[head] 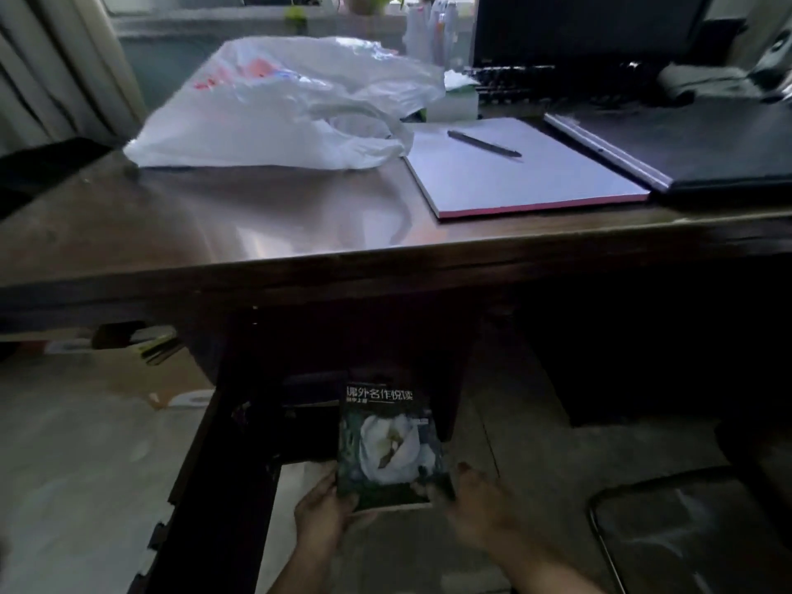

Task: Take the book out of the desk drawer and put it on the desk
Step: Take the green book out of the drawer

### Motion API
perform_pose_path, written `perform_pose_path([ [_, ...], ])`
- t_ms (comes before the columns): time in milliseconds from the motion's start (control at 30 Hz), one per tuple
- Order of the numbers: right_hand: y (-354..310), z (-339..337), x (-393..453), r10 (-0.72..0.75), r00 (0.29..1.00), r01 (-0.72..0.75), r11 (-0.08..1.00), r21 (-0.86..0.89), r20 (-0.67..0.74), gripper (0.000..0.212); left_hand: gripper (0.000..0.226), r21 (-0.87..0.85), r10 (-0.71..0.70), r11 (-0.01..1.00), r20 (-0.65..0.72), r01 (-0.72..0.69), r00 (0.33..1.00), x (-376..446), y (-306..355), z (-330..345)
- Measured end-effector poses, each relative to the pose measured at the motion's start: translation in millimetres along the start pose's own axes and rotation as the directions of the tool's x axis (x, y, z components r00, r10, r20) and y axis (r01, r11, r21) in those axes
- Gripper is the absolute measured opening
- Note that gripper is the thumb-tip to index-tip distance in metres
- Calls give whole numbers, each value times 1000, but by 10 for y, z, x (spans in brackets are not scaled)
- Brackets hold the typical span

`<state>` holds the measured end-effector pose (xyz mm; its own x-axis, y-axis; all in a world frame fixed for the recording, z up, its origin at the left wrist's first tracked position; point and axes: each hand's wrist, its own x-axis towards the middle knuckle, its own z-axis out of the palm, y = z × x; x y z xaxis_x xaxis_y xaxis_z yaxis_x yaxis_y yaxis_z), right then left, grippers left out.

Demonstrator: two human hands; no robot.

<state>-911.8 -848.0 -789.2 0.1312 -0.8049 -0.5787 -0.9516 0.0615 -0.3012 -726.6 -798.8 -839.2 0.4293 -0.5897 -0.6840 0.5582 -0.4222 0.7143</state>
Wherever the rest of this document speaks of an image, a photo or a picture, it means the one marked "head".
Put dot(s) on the small white box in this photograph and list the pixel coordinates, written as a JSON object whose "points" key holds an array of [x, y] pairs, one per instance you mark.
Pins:
{"points": [[455, 101]]}

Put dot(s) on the green book with white flower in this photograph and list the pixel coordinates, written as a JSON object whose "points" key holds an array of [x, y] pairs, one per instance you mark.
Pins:
{"points": [[390, 445]]}

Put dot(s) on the wide beige curtain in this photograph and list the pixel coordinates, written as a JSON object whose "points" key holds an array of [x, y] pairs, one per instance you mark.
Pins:
{"points": [[56, 67]]}

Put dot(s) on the clear plastic bottle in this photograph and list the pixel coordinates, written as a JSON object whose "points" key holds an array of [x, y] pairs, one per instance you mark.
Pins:
{"points": [[430, 30]]}

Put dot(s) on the black pen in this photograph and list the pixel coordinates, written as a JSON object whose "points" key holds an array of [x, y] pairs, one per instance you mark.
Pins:
{"points": [[484, 144]]}

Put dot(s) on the plant in red pot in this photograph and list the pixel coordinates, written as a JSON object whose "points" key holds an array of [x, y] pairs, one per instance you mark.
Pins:
{"points": [[365, 2]]}

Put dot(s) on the dark wooden table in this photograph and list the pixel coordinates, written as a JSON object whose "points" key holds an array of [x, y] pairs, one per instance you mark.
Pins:
{"points": [[247, 216]]}

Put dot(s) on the closed dark laptop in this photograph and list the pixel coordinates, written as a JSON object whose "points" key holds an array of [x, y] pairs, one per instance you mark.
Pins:
{"points": [[711, 142]]}

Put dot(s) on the person's left hand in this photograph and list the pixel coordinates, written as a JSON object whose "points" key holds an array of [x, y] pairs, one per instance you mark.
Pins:
{"points": [[322, 525]]}

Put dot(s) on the brown cardboard box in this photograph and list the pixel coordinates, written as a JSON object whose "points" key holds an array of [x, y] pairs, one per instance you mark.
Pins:
{"points": [[111, 377]]}

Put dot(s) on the black keyboard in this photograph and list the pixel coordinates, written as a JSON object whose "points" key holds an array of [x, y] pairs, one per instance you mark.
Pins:
{"points": [[544, 86]]}

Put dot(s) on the black monitor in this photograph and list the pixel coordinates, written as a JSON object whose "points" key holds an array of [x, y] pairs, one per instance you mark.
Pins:
{"points": [[588, 27]]}

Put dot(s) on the white plastic bag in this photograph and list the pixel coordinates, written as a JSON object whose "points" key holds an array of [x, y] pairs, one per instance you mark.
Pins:
{"points": [[278, 105]]}

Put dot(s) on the white notepad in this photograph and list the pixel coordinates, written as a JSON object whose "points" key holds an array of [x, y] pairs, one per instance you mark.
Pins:
{"points": [[513, 176]]}

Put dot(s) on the grey soft case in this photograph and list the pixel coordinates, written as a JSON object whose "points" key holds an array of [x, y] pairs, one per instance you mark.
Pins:
{"points": [[705, 83]]}

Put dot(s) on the person's right hand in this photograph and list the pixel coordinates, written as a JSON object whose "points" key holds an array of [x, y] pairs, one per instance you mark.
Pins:
{"points": [[486, 513]]}

